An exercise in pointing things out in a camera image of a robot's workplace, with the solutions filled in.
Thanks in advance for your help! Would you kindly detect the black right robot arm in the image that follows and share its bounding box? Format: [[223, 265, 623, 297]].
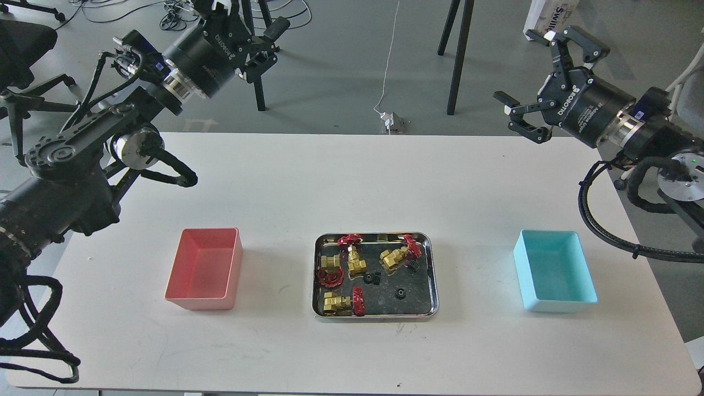
[[493, 25, 703, 263]]

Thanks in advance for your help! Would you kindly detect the black table leg right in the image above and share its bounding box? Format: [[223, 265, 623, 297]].
[[437, 1, 475, 116]]

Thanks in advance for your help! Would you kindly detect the black cable bundle on floor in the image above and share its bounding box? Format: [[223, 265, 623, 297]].
[[66, 0, 312, 32]]

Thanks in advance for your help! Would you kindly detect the black table leg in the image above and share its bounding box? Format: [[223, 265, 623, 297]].
[[240, 0, 281, 112], [437, 1, 475, 116]]

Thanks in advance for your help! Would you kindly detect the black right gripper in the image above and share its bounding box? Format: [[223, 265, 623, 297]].
[[493, 25, 637, 149]]

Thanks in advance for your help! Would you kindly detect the brass valve top right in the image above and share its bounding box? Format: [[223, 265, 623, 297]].
[[379, 234, 423, 275]]

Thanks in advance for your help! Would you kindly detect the shiny metal tray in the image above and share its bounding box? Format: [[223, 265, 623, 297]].
[[310, 232, 438, 322]]

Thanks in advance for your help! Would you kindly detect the brass valve bottom left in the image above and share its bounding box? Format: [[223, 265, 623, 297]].
[[323, 286, 366, 317]]

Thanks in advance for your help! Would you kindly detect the black office chair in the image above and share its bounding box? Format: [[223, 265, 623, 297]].
[[1, 19, 78, 166]]

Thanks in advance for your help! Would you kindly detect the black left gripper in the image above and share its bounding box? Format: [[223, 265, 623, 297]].
[[163, 1, 291, 98]]

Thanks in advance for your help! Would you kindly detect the light blue plastic box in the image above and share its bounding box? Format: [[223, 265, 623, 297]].
[[513, 229, 598, 314]]

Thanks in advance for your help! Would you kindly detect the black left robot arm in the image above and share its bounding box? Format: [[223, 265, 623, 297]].
[[2, 1, 291, 384]]

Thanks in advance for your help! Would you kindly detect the white cardboard box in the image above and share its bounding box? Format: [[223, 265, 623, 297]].
[[522, 1, 579, 37]]

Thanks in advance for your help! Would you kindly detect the pink plastic box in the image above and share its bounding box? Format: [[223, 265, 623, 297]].
[[165, 228, 244, 311]]

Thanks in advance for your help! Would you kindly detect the black table leg left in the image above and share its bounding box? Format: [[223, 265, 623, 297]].
[[240, 0, 281, 112]]

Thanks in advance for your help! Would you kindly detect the white cable on floor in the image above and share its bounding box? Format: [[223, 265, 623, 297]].
[[373, 0, 401, 116]]

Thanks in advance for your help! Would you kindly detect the white power adapter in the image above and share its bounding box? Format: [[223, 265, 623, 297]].
[[379, 111, 407, 135]]

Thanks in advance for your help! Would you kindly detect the brass valve red handle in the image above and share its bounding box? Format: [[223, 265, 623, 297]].
[[316, 254, 345, 290]]

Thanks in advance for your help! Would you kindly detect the brass valve top middle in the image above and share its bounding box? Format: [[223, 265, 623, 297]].
[[337, 234, 367, 279]]

